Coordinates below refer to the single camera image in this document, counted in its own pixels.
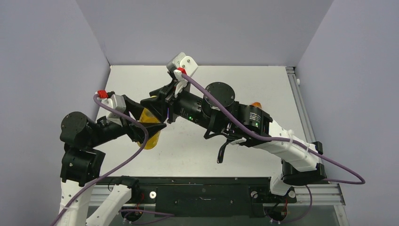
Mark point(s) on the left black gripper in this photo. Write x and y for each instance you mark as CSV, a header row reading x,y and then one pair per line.
x,y
134,129

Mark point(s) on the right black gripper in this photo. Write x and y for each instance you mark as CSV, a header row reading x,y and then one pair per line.
x,y
170,104

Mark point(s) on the yellow juice bottle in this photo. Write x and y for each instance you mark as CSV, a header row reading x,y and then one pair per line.
x,y
153,127

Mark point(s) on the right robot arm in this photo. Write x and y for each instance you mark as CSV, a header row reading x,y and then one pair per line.
x,y
248,125

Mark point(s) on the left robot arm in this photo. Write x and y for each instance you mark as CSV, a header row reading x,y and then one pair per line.
x,y
82,162

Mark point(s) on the orange drink bottle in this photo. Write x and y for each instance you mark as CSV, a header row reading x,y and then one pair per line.
x,y
256,104

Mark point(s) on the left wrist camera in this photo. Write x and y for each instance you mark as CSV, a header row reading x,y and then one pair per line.
x,y
116,102

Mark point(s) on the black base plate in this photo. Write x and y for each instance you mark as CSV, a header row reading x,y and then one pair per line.
x,y
207,196

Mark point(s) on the aluminium frame rail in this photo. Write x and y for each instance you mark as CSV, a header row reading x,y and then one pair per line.
x,y
322,193

